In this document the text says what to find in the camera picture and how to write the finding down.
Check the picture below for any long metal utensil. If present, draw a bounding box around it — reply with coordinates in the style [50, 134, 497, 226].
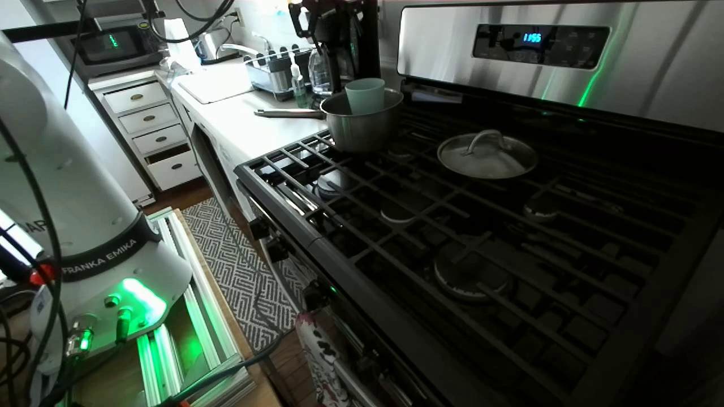
[253, 105, 328, 122]

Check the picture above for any black floor cable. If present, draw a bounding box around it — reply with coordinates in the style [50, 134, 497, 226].
[160, 330, 304, 407]

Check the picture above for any black toaster oven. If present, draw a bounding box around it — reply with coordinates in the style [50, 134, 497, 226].
[67, 19, 168, 79]

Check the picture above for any white drawer cabinet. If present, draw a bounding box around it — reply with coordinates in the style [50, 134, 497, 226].
[89, 67, 205, 195]

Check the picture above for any oval burner cap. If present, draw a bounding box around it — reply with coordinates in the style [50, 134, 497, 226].
[376, 201, 426, 229]

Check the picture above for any grey patterned rug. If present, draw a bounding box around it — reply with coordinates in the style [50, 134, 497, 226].
[178, 197, 302, 355]

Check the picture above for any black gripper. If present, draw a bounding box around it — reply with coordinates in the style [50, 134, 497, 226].
[299, 0, 363, 76]

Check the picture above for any mint green plastic cup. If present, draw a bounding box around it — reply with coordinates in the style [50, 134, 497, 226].
[345, 76, 389, 117]

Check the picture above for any clear soap bottle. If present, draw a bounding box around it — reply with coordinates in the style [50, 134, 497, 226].
[289, 42, 312, 105]

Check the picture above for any silver kettle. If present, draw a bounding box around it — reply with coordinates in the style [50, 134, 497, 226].
[192, 26, 234, 67]

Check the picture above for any silver pot lid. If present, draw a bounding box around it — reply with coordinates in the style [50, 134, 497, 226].
[435, 126, 540, 180]

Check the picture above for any black and steel gas stove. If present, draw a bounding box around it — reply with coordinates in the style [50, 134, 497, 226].
[234, 0, 724, 407]

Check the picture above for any patterned hanging dish towel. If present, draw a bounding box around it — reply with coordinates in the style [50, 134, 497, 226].
[292, 304, 383, 407]

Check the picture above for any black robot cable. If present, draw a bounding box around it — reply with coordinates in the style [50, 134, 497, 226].
[0, 120, 75, 407]

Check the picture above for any white kitchen counter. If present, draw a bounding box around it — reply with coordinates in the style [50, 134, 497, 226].
[168, 57, 335, 223]

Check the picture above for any white metal base frame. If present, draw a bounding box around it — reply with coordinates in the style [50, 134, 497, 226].
[133, 205, 261, 407]

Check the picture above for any small round burner cap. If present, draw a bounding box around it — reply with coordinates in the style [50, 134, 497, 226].
[523, 191, 567, 222]
[314, 166, 359, 201]

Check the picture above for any white cutting board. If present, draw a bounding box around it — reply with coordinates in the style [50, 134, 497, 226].
[177, 64, 256, 105]

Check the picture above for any large round burner cap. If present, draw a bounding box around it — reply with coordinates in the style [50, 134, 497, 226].
[429, 238, 518, 302]

